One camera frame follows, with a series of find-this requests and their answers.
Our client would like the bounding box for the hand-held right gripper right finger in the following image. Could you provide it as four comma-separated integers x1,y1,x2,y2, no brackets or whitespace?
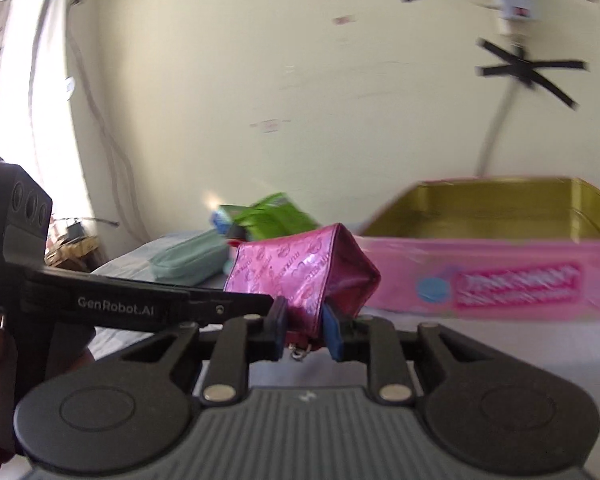
322,299,481,405

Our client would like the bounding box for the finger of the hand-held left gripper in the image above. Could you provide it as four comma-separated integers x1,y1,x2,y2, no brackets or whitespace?
25,267,276,334

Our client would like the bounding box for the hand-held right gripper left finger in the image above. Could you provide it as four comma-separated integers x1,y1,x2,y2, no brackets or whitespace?
121,297,289,405

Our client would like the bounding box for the shiny pink pouch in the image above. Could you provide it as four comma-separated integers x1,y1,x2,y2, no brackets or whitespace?
223,223,382,362

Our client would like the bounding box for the teal pencil case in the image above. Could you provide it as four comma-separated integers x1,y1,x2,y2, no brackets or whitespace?
151,230,232,284

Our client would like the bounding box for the pink tin box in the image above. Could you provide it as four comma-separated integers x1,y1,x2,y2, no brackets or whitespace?
357,176,600,322

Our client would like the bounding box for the cluttered side table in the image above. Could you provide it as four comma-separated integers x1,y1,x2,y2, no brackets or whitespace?
45,215,104,272

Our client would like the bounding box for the green packet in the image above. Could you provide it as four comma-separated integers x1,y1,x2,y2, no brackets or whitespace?
232,192,322,242

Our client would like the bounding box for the small blue item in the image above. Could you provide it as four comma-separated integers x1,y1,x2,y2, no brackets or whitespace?
210,205,246,237

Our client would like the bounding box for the light blue bed sheet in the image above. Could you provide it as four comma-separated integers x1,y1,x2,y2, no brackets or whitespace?
89,230,600,480

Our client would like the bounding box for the black tape cross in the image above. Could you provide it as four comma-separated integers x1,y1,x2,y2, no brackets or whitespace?
475,37,589,111

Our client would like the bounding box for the black wall cable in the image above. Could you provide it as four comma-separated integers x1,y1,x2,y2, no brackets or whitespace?
65,0,152,242

